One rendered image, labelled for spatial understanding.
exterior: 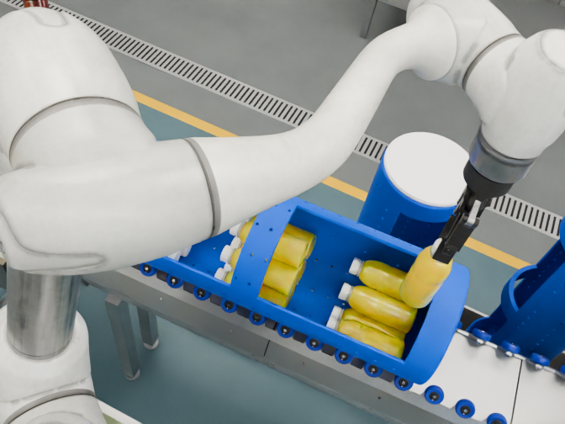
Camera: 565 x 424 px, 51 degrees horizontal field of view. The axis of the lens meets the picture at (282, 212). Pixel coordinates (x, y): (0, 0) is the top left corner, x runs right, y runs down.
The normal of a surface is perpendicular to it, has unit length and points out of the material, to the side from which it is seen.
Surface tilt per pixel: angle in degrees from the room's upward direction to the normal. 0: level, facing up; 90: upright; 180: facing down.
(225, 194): 51
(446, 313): 21
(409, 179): 0
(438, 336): 42
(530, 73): 74
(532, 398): 0
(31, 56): 13
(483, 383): 0
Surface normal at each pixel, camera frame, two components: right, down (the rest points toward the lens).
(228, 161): 0.48, -0.40
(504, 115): -0.86, 0.36
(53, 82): 0.11, -0.43
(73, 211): 0.25, 0.02
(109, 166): 0.15, -0.66
